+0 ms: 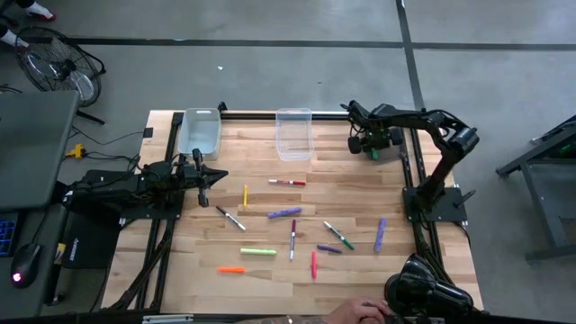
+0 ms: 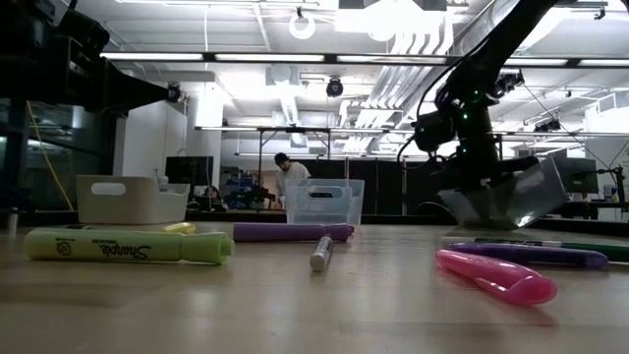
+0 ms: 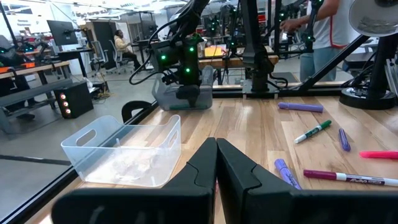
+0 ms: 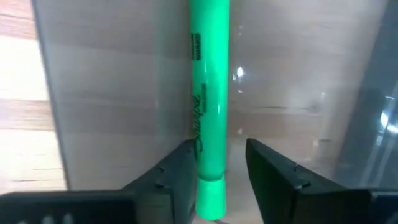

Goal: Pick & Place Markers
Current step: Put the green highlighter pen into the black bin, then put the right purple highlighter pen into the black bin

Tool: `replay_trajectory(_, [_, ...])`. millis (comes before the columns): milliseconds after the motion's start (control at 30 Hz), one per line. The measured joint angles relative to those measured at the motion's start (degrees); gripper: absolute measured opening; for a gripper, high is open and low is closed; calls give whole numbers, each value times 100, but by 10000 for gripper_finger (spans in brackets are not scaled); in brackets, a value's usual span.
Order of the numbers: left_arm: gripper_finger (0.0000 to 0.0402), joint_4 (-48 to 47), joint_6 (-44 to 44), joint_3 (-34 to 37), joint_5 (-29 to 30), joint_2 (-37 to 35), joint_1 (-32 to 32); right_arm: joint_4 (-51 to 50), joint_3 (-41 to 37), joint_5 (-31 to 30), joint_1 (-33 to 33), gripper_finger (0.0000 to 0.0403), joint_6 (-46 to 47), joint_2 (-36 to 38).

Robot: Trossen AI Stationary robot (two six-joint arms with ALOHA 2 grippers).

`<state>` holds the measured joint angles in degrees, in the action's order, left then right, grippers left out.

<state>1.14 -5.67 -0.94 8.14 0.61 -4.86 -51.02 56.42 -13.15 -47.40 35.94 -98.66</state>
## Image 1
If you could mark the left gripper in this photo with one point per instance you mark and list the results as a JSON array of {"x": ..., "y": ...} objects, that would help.
[{"x": 195, "y": 175}]

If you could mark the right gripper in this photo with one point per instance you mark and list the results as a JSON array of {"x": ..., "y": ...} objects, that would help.
[{"x": 378, "y": 139}]

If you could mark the yellow highlighter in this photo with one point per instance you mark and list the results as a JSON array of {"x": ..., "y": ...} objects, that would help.
[{"x": 245, "y": 196}]

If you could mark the black dry-erase marker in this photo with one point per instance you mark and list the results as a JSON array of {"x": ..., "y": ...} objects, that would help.
[{"x": 230, "y": 218}]

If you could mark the red dry-erase marker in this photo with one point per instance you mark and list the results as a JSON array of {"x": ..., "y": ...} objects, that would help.
[{"x": 287, "y": 182}]

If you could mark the purple highlighter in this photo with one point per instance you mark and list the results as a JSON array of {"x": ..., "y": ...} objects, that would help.
[
  {"x": 285, "y": 212},
  {"x": 380, "y": 235}
]

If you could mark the light green highlighter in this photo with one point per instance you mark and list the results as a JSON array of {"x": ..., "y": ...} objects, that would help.
[{"x": 258, "y": 252}]

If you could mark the maroon dry-erase marker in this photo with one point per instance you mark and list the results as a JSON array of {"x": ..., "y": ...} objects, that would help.
[{"x": 293, "y": 238}]

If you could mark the green dry-erase marker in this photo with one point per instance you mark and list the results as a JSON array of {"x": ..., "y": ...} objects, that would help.
[{"x": 338, "y": 235}]

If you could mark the small purple marker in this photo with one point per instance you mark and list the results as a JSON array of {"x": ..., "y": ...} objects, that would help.
[{"x": 329, "y": 249}]

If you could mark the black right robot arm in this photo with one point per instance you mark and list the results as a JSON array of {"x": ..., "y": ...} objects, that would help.
[{"x": 443, "y": 155}]

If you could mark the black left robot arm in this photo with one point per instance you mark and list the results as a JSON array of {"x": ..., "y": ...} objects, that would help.
[{"x": 112, "y": 189}]

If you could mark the person's forearm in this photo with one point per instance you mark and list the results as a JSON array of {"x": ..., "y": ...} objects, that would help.
[{"x": 292, "y": 320}]

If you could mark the left clear plastic bin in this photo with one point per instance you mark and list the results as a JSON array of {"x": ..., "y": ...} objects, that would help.
[{"x": 200, "y": 132}]

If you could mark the clear plastic bin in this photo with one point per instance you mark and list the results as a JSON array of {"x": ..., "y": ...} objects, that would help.
[
  {"x": 294, "y": 135},
  {"x": 200, "y": 132}
]

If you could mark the orange highlighter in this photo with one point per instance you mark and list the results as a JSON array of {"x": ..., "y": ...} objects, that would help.
[{"x": 231, "y": 270}]

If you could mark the pink highlighter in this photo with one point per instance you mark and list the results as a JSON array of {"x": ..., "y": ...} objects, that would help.
[{"x": 314, "y": 265}]

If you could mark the yellow power plug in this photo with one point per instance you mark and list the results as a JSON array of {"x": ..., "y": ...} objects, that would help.
[{"x": 77, "y": 151}]

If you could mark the black box white print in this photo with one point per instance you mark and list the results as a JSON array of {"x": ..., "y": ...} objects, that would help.
[{"x": 90, "y": 243}]

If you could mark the person's hand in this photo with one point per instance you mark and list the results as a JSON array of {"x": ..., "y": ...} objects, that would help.
[{"x": 360, "y": 310}]

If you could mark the grey laptop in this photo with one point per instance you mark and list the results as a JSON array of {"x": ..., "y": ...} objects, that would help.
[{"x": 36, "y": 148}]

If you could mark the black floor fan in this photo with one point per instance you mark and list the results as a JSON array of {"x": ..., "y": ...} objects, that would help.
[{"x": 58, "y": 67}]

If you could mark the black computer mouse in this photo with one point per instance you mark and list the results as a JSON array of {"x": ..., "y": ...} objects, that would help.
[{"x": 24, "y": 265}]

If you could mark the dark grey desk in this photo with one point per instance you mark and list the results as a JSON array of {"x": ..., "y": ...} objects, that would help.
[{"x": 27, "y": 301}]

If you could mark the person's foot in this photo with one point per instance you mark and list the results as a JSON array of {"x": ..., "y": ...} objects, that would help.
[
  {"x": 11, "y": 38},
  {"x": 42, "y": 11}
]

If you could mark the black clamp bracket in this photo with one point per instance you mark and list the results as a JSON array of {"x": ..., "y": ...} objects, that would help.
[{"x": 222, "y": 107}]

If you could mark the silver metal bracket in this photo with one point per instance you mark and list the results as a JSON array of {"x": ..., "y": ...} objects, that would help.
[{"x": 166, "y": 319}]

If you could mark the grey metal cart frame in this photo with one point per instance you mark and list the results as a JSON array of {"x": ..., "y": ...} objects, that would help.
[{"x": 558, "y": 202}]

